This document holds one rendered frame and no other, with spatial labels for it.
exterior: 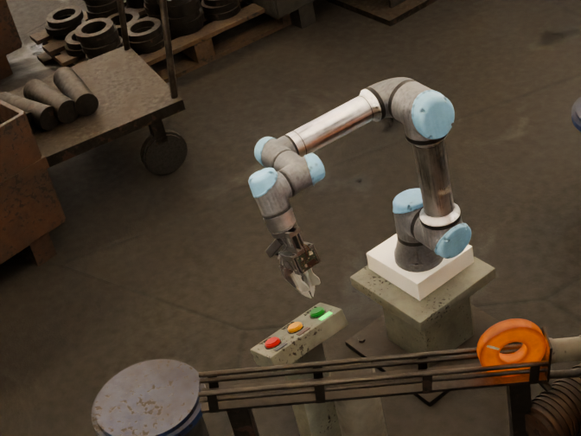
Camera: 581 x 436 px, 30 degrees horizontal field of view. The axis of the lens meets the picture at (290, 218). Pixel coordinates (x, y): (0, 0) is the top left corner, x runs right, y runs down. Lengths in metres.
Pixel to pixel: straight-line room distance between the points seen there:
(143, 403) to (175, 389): 0.09
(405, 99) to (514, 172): 1.45
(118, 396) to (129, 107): 1.76
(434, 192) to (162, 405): 0.94
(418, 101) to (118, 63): 2.28
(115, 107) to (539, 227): 1.78
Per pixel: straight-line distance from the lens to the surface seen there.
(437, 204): 3.04
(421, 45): 5.18
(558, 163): 4.30
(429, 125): 2.85
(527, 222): 4.02
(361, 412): 2.82
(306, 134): 2.84
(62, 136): 4.47
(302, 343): 2.78
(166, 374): 3.07
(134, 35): 5.29
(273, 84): 5.08
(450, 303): 3.28
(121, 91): 4.66
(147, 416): 2.97
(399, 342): 3.53
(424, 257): 3.26
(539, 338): 2.53
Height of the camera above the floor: 2.51
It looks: 37 degrees down
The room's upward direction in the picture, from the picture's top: 13 degrees counter-clockwise
